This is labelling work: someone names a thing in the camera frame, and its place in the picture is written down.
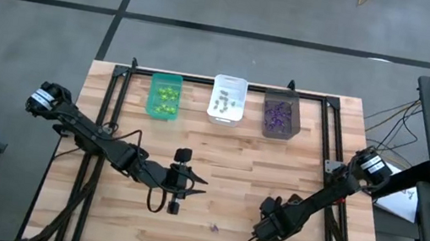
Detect white plastic bin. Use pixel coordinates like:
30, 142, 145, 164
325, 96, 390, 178
204, 72, 250, 129

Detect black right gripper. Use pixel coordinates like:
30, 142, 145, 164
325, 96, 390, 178
250, 189, 305, 241

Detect silver mounting plate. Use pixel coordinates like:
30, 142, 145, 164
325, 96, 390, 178
323, 158, 342, 175

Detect teal plastic bin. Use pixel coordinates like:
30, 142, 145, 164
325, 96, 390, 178
143, 70, 186, 123

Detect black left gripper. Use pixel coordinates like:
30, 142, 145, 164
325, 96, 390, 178
128, 141, 214, 221

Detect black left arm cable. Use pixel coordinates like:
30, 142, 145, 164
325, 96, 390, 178
89, 120, 202, 219

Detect yellow cable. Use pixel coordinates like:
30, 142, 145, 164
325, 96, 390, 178
363, 93, 420, 128

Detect black table frame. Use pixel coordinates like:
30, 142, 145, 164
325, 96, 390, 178
15, 43, 410, 241

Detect grey plastic bin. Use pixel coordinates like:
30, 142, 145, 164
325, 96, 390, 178
258, 86, 307, 143

